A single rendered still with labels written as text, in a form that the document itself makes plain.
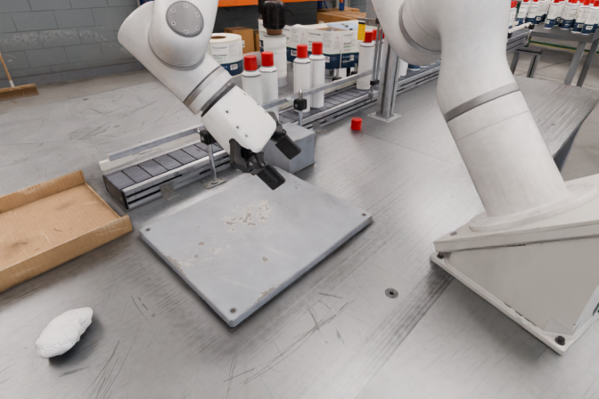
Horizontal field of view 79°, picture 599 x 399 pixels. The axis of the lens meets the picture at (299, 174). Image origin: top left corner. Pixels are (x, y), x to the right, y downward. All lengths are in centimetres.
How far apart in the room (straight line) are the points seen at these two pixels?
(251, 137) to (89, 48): 498
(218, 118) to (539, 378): 56
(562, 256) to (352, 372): 31
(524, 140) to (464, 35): 18
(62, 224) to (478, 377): 78
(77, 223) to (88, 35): 469
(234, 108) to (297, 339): 36
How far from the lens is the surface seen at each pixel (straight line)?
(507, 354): 63
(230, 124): 56
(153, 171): 91
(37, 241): 87
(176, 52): 52
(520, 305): 66
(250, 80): 100
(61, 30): 544
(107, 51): 553
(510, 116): 64
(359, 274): 67
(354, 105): 132
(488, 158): 64
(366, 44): 138
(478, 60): 65
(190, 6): 53
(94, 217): 88
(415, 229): 78
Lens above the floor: 130
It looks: 31 degrees down
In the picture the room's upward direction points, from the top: straight up
